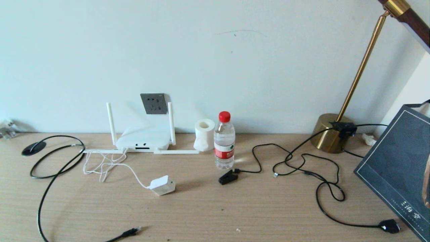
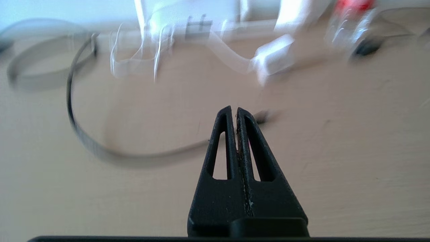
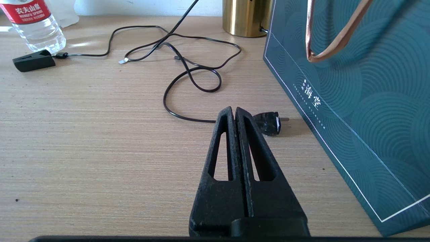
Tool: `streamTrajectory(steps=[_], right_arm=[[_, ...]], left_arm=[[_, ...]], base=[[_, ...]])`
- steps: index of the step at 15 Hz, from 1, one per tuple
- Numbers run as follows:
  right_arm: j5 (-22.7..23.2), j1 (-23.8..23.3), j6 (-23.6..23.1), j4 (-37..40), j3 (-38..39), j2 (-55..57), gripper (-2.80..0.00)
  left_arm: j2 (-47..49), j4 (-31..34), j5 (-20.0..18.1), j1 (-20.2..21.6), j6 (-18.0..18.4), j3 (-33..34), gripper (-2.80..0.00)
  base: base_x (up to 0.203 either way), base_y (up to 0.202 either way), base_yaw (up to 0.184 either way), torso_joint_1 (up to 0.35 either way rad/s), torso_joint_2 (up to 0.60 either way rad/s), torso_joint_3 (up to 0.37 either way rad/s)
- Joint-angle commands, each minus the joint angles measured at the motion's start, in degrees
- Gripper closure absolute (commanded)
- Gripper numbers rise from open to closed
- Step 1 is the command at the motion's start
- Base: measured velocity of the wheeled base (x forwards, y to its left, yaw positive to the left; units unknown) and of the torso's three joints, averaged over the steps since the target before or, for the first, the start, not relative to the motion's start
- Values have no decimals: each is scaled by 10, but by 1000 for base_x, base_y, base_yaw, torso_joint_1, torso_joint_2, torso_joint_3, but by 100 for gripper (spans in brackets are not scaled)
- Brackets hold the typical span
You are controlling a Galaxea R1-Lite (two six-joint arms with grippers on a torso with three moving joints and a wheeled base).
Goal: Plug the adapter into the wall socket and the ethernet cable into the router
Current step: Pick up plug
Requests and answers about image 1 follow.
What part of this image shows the white power adapter with cable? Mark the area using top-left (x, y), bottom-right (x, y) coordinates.
top-left (83, 148), bottom-right (176, 196)

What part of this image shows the black ethernet cable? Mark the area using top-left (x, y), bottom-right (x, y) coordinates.
top-left (30, 135), bottom-right (142, 242)

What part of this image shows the white router with antennas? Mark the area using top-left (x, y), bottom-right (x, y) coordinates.
top-left (83, 102), bottom-right (200, 155)

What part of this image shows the white toilet paper roll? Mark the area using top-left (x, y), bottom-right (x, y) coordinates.
top-left (193, 119), bottom-right (216, 152)

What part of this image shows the water bottle with red cap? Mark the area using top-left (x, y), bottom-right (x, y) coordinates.
top-left (214, 111), bottom-right (235, 169)

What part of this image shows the brass desk lamp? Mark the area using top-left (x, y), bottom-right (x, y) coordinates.
top-left (310, 0), bottom-right (430, 154)

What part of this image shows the black inline adapter box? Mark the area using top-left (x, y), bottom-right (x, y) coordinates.
top-left (330, 122), bottom-right (357, 138)

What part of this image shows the crumpled white tissue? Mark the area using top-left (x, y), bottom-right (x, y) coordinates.
top-left (362, 133), bottom-right (377, 147)

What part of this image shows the black round desk grommet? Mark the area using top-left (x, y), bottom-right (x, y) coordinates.
top-left (21, 141), bottom-right (47, 156)

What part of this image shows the dark teal gift bag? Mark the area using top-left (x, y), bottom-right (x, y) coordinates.
top-left (353, 99), bottom-right (430, 242)

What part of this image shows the clear plastic object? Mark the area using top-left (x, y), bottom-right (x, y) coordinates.
top-left (0, 119), bottom-right (17, 140)

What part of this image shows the black clip charger with cable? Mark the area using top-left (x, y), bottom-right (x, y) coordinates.
top-left (218, 144), bottom-right (293, 185)

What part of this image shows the grey wall socket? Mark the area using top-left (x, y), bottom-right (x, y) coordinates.
top-left (140, 93), bottom-right (168, 115)

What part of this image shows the black cable with silver connector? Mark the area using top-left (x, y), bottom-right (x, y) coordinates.
top-left (272, 127), bottom-right (335, 177)

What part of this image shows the black power cord with plug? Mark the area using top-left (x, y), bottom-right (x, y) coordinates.
top-left (285, 153), bottom-right (401, 234)

